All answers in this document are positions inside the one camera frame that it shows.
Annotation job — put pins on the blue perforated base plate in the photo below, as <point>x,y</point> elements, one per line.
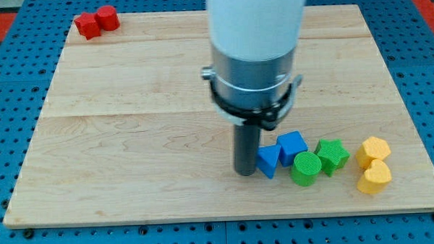
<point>30,52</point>

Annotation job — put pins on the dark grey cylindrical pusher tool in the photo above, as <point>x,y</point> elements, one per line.
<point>246,144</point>

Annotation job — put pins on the blue triangle block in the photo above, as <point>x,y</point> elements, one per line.
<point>268,157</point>

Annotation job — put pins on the blue cube block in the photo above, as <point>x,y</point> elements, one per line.
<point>291,144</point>

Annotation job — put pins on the red star block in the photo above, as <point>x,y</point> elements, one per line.
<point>87,25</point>

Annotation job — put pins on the yellow hexagon block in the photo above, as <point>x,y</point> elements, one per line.
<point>372,148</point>

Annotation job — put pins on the red cylinder block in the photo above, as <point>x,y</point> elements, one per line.
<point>107,18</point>

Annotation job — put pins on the yellow heart block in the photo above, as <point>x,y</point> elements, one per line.
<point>375,178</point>

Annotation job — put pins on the green cylinder block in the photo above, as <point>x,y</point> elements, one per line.
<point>305,169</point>

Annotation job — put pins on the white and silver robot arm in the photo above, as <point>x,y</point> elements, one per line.
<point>252,45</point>

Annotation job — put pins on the green star block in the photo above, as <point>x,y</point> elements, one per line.
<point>332,155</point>

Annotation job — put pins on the light wooden board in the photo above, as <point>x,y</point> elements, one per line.
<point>128,135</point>

